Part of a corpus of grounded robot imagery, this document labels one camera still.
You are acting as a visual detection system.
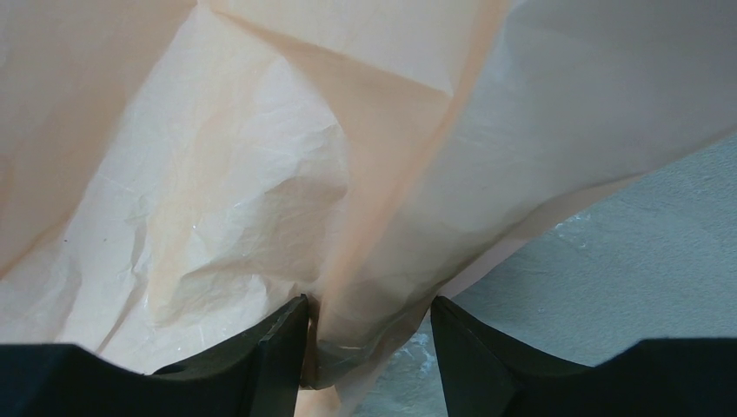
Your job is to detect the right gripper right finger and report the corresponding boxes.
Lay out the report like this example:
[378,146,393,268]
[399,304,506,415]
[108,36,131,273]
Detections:
[431,296,736,416]

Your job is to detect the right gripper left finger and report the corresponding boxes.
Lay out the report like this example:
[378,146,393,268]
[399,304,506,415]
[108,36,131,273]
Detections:
[1,295,309,417]

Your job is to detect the orange beige wrapping paper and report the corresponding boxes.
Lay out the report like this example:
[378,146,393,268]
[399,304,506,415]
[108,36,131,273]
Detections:
[1,1,736,416]

